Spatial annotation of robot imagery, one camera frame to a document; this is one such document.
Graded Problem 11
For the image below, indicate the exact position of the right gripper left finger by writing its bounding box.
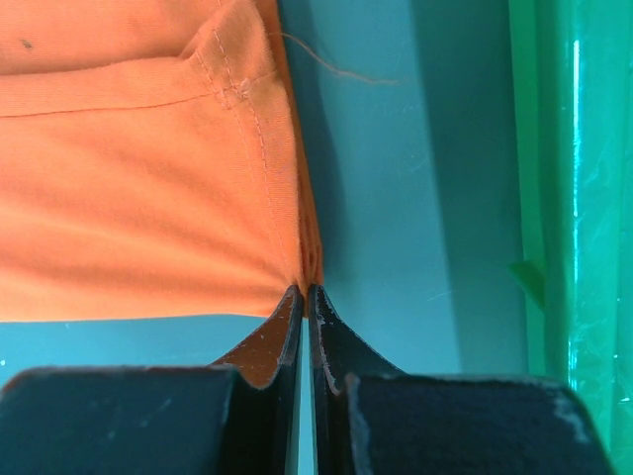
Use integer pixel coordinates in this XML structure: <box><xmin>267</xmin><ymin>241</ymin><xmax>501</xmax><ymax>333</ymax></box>
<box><xmin>1</xmin><ymin>286</ymin><xmax>303</xmax><ymax>474</ymax></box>

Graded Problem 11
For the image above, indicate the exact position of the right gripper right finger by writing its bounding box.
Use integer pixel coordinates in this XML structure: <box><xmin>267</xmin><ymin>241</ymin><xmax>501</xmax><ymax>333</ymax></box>
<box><xmin>308</xmin><ymin>285</ymin><xmax>613</xmax><ymax>474</ymax></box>

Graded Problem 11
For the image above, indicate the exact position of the orange t shirt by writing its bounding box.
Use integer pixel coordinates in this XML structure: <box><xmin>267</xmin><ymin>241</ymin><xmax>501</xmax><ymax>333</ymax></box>
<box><xmin>1</xmin><ymin>1</ymin><xmax>323</xmax><ymax>327</ymax></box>

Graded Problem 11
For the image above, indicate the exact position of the green plastic tray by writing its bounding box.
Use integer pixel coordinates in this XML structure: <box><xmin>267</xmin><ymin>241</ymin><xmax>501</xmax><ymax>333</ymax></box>
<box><xmin>508</xmin><ymin>1</ymin><xmax>632</xmax><ymax>474</ymax></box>

